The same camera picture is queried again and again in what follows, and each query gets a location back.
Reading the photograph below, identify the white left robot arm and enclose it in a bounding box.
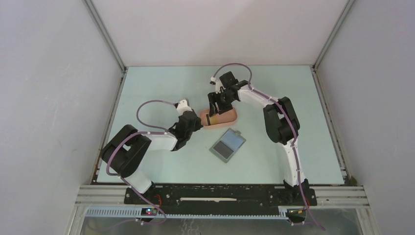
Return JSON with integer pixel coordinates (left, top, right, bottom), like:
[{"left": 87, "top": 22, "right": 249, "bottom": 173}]
[{"left": 100, "top": 110, "right": 203, "bottom": 204}]

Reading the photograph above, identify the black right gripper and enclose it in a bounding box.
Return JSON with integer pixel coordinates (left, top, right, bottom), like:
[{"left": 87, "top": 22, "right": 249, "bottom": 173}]
[{"left": 208, "top": 90, "right": 236, "bottom": 117}]

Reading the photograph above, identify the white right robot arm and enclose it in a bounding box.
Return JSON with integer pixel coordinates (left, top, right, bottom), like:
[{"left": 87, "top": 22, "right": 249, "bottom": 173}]
[{"left": 201, "top": 71, "right": 309, "bottom": 205}]

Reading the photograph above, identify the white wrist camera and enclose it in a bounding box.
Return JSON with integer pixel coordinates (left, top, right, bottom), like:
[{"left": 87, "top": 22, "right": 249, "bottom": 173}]
[
  {"left": 174, "top": 98, "right": 192, "bottom": 115},
  {"left": 210, "top": 77, "right": 225, "bottom": 94}
]

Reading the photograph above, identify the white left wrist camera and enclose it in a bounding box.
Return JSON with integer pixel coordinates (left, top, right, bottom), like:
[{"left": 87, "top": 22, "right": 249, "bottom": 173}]
[{"left": 174, "top": 98, "right": 192, "bottom": 115}]

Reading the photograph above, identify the aluminium frame rail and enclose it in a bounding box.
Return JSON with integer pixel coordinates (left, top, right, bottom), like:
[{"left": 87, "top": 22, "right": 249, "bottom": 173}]
[{"left": 67, "top": 184, "right": 377, "bottom": 235}]

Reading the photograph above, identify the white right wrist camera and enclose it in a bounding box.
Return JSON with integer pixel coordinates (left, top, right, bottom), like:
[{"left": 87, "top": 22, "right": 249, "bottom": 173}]
[{"left": 210, "top": 77, "right": 225, "bottom": 94}]

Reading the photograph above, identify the pink oval tray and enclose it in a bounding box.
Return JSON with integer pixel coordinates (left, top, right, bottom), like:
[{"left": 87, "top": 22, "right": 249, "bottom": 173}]
[{"left": 199, "top": 108, "right": 238, "bottom": 129}]

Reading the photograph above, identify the right controller board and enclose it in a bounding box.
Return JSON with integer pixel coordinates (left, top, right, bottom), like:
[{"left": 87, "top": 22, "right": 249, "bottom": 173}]
[{"left": 287, "top": 209, "right": 306, "bottom": 216}]

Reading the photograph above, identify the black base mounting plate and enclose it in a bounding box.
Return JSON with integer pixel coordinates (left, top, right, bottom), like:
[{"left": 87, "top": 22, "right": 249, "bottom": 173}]
[{"left": 124, "top": 184, "right": 318, "bottom": 216}]

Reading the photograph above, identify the controller board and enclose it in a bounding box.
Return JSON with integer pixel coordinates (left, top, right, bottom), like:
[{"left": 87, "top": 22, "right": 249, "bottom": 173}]
[
  {"left": 287, "top": 209, "right": 306, "bottom": 216},
  {"left": 140, "top": 208, "right": 159, "bottom": 216}
]

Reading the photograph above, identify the left controller board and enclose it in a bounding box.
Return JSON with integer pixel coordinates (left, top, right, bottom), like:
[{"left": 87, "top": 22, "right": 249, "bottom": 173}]
[{"left": 140, "top": 208, "right": 159, "bottom": 216}]

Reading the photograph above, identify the gold striped credit card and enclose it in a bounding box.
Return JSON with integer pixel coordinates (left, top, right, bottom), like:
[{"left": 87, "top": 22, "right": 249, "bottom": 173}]
[{"left": 205, "top": 114, "right": 218, "bottom": 126}]

